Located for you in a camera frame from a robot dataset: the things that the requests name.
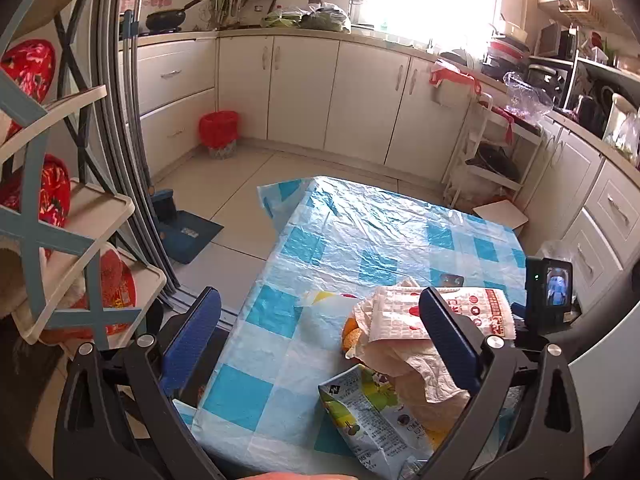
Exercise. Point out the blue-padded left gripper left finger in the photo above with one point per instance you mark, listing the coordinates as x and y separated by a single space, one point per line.
118 417

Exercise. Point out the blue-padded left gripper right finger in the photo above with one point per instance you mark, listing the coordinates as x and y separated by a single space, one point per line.
546 440

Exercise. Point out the brown paper wrapper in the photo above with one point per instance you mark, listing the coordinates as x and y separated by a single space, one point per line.
420 378

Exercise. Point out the green printed snack packet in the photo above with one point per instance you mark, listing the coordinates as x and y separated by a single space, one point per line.
375 424

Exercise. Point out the red white paper food bag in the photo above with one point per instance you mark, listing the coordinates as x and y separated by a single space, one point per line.
393 313

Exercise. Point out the large orange peel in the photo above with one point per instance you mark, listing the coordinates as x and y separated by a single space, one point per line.
350 335

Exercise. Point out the red lined trash basket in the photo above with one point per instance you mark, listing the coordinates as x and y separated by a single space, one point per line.
219 132

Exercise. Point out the blue checkered plastic tablecloth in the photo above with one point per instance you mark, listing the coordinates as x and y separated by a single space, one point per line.
338 241

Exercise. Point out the silver blister pack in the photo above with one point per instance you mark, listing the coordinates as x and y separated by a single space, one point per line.
447 280

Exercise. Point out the white blue shelf rack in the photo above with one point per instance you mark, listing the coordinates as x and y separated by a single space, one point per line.
67 275

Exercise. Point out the open bottom drawer with bags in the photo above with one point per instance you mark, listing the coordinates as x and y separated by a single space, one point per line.
556 250

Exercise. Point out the blue dustpan with brush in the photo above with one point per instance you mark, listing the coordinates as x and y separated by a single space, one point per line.
183 234

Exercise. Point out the small white step stool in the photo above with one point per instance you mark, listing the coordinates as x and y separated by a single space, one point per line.
504 213

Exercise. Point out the white narrow storage trolley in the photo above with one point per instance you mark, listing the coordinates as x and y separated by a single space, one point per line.
467 184

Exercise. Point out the dark wok on trolley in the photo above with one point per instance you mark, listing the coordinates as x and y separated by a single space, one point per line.
495 159

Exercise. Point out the white bag on counter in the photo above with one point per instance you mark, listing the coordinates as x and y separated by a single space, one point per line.
622 129

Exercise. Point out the clear plastic bag on trolley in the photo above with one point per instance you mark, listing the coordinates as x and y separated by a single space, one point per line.
526 102

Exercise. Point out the red bag on cabinet hanger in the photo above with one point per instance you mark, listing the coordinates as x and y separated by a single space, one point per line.
445 71

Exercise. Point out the black frying pan on stove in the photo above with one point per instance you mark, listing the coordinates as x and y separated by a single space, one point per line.
171 19

